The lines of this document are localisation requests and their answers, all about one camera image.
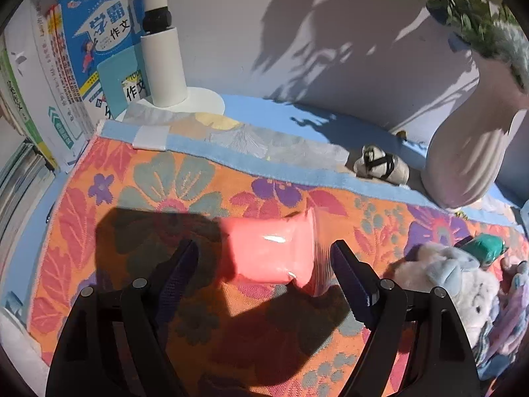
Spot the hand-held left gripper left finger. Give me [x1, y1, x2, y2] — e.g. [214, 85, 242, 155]
[45, 239, 200, 397]

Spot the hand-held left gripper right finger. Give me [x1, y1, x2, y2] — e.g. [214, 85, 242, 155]
[331, 240, 482, 397]

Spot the pink soft plastic packet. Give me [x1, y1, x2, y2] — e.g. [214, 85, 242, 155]
[220, 210, 334, 297]

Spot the green soft packet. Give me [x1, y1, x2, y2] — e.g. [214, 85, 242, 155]
[460, 234, 509, 266]

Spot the floral orange towel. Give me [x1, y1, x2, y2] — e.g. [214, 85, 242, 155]
[29, 118, 529, 397]

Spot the white plush toy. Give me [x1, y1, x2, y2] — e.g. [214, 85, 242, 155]
[392, 242, 503, 381]

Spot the rolled white sock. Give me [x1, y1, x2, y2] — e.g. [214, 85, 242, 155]
[353, 145, 411, 185]

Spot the pink ribbed vase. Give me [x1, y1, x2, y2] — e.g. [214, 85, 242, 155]
[421, 56, 529, 210]

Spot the purple plush toy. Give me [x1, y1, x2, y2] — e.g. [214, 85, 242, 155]
[479, 256, 529, 379]

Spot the stack of flat books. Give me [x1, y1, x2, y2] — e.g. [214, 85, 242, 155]
[0, 138, 59, 259]

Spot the white desk lamp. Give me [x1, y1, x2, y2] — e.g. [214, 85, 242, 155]
[113, 0, 226, 122]

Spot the row of upright books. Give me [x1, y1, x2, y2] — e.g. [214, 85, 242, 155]
[0, 0, 150, 174]

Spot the artificial flower bouquet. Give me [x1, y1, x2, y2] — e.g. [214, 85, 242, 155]
[396, 0, 529, 88]

